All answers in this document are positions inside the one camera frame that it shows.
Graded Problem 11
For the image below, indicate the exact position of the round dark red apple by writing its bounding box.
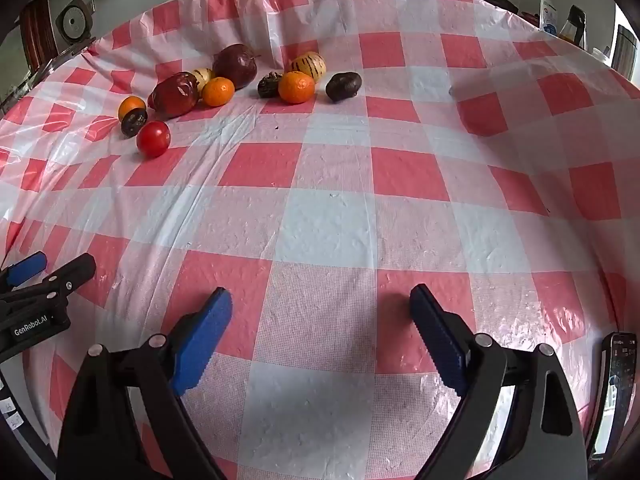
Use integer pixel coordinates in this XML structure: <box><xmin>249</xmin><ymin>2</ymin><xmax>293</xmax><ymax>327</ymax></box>
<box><xmin>212</xmin><ymin>44</ymin><xmax>261</xmax><ymax>91</ymax></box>

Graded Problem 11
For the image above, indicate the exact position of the dark purple smooth fruit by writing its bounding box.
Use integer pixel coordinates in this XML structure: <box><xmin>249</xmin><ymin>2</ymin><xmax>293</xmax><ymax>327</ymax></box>
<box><xmin>325</xmin><ymin>72</ymin><xmax>363</xmax><ymax>103</ymax></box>

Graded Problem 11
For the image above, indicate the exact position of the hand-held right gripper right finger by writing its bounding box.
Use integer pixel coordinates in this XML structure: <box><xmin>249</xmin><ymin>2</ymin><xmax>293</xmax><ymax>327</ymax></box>
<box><xmin>409</xmin><ymin>284</ymin><xmax>588</xmax><ymax>480</ymax></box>

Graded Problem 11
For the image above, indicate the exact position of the red-brown wooden frame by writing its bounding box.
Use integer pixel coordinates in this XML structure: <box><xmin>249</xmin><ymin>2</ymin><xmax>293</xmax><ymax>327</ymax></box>
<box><xmin>20</xmin><ymin>0</ymin><xmax>56</xmax><ymax>68</ymax></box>

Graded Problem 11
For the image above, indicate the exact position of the grey metal appliance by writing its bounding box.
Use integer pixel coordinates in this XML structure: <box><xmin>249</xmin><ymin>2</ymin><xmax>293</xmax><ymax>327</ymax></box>
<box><xmin>610</xmin><ymin>24</ymin><xmax>640</xmax><ymax>83</ymax></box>

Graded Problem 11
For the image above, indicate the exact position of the red tomato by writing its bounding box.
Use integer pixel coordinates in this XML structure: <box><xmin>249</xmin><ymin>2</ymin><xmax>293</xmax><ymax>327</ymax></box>
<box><xmin>136</xmin><ymin>120</ymin><xmax>172</xmax><ymax>157</ymax></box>

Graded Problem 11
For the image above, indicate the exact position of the white packet blue print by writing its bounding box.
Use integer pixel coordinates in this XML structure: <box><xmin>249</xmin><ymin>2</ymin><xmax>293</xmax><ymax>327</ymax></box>
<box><xmin>537</xmin><ymin>0</ymin><xmax>561</xmax><ymax>36</ymax></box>

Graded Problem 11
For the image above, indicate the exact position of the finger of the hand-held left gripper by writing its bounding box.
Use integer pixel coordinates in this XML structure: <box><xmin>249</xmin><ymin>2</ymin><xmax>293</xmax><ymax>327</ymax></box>
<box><xmin>0</xmin><ymin>252</ymin><xmax>48</xmax><ymax>288</ymax></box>
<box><xmin>0</xmin><ymin>253</ymin><xmax>97</xmax><ymax>311</ymax></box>

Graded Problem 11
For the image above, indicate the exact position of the small striped pepino melon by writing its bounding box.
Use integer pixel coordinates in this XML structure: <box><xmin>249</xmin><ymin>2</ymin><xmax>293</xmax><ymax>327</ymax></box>
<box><xmin>191</xmin><ymin>67</ymin><xmax>217</xmax><ymax>93</ymax></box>

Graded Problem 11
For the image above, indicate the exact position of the red white checkered tablecloth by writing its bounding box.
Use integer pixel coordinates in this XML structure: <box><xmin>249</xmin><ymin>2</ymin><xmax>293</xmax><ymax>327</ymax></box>
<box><xmin>0</xmin><ymin>0</ymin><xmax>640</xmax><ymax>480</ymax></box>

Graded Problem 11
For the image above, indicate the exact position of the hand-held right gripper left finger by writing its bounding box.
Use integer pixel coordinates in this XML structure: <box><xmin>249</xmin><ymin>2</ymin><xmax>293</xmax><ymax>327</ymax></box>
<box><xmin>55</xmin><ymin>287</ymin><xmax>233</xmax><ymax>480</ymax></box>

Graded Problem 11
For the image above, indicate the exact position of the black handheld device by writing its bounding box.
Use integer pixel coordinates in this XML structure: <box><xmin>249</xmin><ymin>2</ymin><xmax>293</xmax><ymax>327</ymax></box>
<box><xmin>585</xmin><ymin>331</ymin><xmax>638</xmax><ymax>461</ymax></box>

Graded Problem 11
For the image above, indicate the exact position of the elongated dark red apple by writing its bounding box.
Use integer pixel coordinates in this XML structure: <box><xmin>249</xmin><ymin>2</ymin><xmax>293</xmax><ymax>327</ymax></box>
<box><xmin>147</xmin><ymin>72</ymin><xmax>201</xmax><ymax>118</ymax></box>

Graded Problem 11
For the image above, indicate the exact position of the large striped pepino melon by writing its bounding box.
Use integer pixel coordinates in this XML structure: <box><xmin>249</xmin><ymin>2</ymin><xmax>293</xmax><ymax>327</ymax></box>
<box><xmin>289</xmin><ymin>53</ymin><xmax>327</xmax><ymax>83</ymax></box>

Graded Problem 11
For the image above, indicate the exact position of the small orange tangerine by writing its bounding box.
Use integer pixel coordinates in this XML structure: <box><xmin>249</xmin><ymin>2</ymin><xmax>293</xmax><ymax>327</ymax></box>
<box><xmin>118</xmin><ymin>96</ymin><xmax>147</xmax><ymax>122</ymax></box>

